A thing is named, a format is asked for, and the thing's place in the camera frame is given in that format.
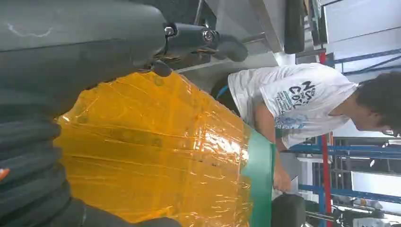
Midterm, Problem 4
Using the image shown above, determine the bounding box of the steel table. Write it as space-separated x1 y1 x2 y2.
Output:
200 0 284 54

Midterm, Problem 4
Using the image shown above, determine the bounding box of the yellow plastic sheet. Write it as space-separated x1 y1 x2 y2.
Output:
53 71 253 227

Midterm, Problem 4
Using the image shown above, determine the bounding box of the green table mat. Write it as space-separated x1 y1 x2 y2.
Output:
240 124 277 227

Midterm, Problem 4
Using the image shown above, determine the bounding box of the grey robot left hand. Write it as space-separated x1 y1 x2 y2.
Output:
0 0 249 120

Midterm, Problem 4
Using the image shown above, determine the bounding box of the person's right hand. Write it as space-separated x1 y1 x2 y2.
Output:
273 167 293 192

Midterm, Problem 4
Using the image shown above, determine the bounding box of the person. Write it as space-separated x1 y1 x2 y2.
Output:
211 62 401 193

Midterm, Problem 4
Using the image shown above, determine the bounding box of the blue red metal rack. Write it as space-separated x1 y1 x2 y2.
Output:
288 47 401 227

